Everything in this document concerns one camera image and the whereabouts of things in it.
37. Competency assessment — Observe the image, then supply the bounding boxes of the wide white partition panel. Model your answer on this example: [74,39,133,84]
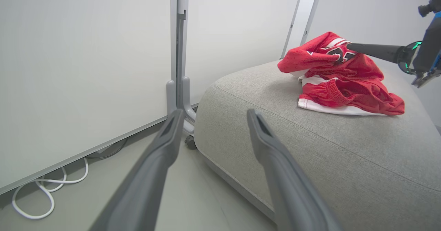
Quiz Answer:
[0,0,180,196]

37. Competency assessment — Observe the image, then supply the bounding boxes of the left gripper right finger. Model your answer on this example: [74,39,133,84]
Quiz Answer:
[246,108,343,231]

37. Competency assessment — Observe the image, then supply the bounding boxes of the blue right camera mount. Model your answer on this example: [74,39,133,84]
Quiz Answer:
[411,11,441,89]

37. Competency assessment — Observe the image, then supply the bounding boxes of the thin black floor cable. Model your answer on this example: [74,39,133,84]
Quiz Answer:
[86,138,129,160]

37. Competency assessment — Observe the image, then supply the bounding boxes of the grey fabric sofa seat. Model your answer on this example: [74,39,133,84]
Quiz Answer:
[194,57,441,231]

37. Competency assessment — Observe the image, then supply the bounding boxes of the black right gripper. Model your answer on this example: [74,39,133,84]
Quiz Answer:
[346,16,441,75]

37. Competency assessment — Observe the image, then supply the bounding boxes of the red jersey with black number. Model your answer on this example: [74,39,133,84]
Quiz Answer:
[277,31,385,81]

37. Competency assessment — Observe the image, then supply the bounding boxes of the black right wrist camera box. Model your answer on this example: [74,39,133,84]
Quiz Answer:
[418,0,441,18]

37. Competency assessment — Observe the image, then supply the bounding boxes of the red shorts with elastic waistband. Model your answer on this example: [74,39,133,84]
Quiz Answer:
[297,66,406,116]

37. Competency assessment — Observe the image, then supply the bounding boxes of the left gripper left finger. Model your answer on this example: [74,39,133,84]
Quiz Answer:
[89,108,186,231]

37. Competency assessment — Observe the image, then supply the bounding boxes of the grey partition foot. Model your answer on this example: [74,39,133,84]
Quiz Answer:
[166,79,179,116]
[181,75,198,135]

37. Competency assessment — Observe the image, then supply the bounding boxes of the white looped cable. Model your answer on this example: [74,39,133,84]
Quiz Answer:
[12,157,90,220]

